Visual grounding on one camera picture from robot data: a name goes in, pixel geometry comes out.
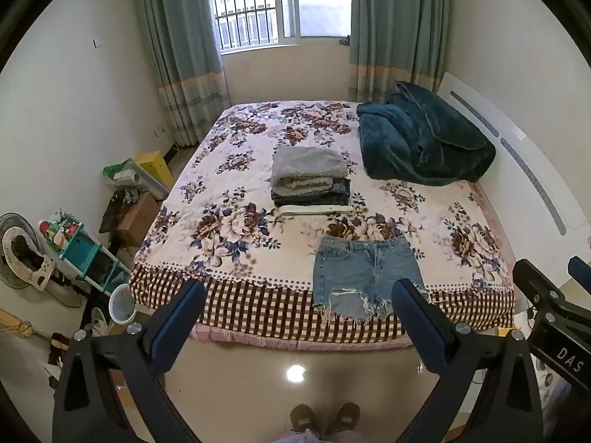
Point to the white bed headboard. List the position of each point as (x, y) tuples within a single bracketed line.
[(517, 147)]

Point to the folded white garment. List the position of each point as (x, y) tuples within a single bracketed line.
[(314, 209)]

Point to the white waste bin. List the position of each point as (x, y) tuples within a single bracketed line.
[(123, 303)]

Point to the green and white bag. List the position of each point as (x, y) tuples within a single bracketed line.
[(127, 173)]

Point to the window with metal grille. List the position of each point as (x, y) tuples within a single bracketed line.
[(258, 4)]

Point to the dark cloth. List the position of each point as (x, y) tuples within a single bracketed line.
[(115, 210)]

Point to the folded dark jeans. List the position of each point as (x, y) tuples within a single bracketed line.
[(323, 196)]

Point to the dark teal plush blanket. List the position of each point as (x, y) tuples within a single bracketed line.
[(415, 143)]

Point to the white slippers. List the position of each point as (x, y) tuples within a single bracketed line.
[(98, 322)]

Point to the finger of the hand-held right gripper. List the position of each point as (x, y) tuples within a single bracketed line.
[(581, 267), (540, 284)]

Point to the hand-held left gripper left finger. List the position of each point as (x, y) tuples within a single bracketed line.
[(178, 327)]

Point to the brown cardboard box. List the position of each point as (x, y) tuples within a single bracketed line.
[(136, 219)]

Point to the blue denim shorts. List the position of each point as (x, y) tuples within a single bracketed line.
[(355, 270)]

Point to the floral checked bedspread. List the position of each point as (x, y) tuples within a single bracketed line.
[(231, 221)]

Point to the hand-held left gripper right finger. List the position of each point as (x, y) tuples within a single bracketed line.
[(418, 327)]

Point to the folded grey fleece garment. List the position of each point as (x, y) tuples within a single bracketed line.
[(304, 164)]

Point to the standing fan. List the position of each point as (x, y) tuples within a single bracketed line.
[(23, 254)]

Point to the teal striped curtain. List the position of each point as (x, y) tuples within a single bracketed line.
[(397, 32), (184, 55)]

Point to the teal storage rack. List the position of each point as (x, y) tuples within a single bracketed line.
[(85, 244)]

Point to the yellow box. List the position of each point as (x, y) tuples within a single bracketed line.
[(154, 166)]

